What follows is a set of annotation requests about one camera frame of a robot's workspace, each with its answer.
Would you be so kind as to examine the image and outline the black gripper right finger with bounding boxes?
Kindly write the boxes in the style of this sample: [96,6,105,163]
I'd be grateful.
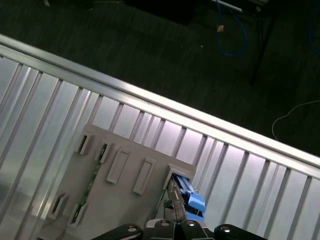
[179,219,261,240]

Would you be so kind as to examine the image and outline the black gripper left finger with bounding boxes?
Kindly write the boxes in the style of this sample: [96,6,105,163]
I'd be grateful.
[91,199,177,240]

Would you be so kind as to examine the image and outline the hard disk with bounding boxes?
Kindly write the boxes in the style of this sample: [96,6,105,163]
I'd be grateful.
[159,173,208,222]

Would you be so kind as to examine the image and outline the grey parts rack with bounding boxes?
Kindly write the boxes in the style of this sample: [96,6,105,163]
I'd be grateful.
[37,123,198,240]

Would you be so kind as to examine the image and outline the green RAM stick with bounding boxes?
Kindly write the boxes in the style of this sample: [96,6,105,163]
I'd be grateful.
[71,143,109,225]

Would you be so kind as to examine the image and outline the black stand leg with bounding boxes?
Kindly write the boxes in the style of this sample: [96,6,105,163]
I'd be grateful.
[249,0,283,86]

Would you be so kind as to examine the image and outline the black floor box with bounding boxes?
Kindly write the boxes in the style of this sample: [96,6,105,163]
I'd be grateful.
[124,0,195,26]

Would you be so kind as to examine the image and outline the white floor cable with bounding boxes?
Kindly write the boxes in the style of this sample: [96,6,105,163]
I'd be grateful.
[271,99,320,139]

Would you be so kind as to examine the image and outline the blue floor cable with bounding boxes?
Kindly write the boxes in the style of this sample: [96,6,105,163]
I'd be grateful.
[215,0,251,57]

